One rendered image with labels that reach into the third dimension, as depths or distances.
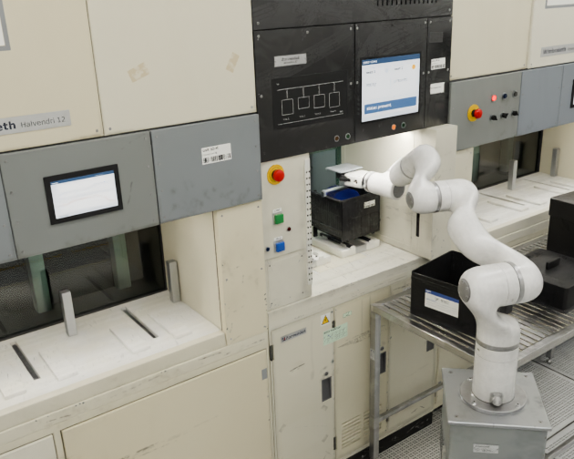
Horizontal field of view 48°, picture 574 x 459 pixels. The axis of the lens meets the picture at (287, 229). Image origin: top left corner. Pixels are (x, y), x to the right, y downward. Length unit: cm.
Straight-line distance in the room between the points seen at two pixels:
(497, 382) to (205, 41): 127
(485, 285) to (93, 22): 122
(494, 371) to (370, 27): 117
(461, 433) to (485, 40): 153
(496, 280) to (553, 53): 154
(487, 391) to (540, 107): 151
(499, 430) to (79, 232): 128
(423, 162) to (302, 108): 43
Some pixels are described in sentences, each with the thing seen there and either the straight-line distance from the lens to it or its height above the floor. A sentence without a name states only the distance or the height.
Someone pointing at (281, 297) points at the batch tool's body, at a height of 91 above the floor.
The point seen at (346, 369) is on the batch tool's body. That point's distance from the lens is 263.
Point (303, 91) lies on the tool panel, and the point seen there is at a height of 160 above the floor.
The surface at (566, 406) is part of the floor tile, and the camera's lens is 348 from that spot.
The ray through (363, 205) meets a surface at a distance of 268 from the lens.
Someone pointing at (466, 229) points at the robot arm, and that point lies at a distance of 197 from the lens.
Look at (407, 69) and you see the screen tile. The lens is 244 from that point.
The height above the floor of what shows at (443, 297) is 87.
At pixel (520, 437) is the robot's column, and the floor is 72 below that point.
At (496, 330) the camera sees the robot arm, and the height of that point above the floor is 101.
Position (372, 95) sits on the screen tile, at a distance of 233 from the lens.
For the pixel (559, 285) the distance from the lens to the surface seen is 259.
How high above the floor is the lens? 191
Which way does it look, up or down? 20 degrees down
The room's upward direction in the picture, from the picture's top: 2 degrees counter-clockwise
